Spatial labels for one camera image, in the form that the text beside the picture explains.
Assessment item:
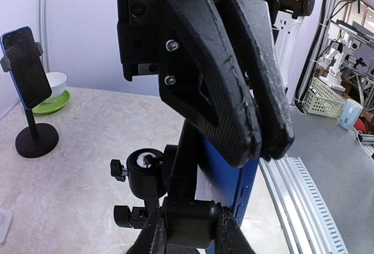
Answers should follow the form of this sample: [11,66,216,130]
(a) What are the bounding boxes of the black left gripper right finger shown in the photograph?
[214,207,256,254]

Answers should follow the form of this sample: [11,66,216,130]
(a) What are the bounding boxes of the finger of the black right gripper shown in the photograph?
[210,0,295,161]

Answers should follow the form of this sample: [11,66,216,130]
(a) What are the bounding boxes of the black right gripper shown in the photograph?
[117,0,279,168]

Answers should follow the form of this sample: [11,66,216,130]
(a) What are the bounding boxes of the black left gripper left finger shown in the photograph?
[131,207,168,254]

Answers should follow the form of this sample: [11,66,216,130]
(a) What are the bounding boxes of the black phone blue edge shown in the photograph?
[1,26,52,109]
[178,119,261,254]

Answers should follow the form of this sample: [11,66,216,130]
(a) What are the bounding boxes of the black round-base stand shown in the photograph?
[109,142,223,254]
[0,41,60,159]

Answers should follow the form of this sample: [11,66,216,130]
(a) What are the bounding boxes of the white folding phone stand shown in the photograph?
[0,208,13,244]

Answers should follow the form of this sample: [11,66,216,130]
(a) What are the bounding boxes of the black round-base stand front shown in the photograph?
[0,41,60,159]

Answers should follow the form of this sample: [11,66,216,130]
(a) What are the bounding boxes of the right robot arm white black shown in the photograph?
[117,0,314,167]

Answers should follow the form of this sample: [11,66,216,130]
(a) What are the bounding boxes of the cream plastic basket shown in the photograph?
[303,78,345,119]

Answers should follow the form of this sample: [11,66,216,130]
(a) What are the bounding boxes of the light blue cup background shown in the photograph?
[339,98,363,130]

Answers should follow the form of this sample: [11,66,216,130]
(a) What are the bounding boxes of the green bowl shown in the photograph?
[32,90,71,116]

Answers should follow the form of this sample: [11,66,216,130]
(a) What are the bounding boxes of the aluminium front rail frame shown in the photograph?
[259,156,348,254]

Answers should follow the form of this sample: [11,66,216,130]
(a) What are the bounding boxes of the right aluminium corner post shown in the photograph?
[37,0,50,72]

